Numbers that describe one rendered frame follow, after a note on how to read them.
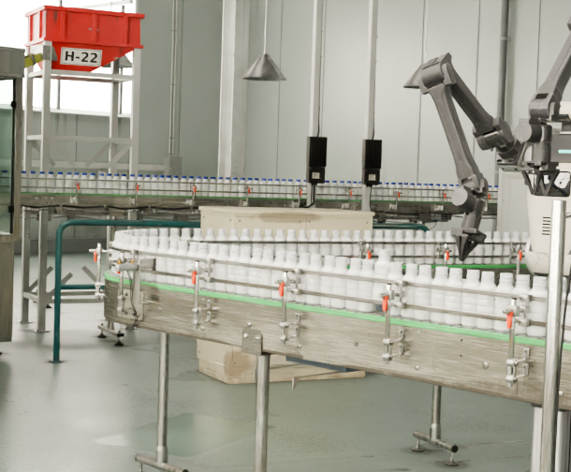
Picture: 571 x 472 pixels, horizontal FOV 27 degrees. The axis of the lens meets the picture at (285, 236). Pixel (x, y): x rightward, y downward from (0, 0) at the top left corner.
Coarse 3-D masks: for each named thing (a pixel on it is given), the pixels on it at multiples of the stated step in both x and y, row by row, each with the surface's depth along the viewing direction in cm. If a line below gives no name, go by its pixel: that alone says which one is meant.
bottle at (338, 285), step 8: (336, 264) 381; (344, 264) 380; (336, 272) 380; (344, 272) 379; (336, 280) 380; (344, 280) 379; (336, 288) 380; (344, 288) 380; (336, 304) 380; (344, 304) 380
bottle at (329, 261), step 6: (330, 258) 385; (330, 264) 385; (324, 270) 384; (330, 270) 384; (324, 276) 385; (324, 282) 385; (330, 282) 384; (324, 288) 385; (330, 288) 384; (324, 300) 385; (330, 300) 384
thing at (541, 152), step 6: (534, 144) 343; (540, 144) 342; (546, 144) 342; (534, 150) 343; (540, 150) 342; (546, 150) 342; (534, 156) 343; (540, 156) 342; (546, 156) 342; (522, 162) 343; (528, 162) 342; (534, 162) 340; (540, 162) 339; (546, 162) 341; (552, 162) 344; (558, 162) 346
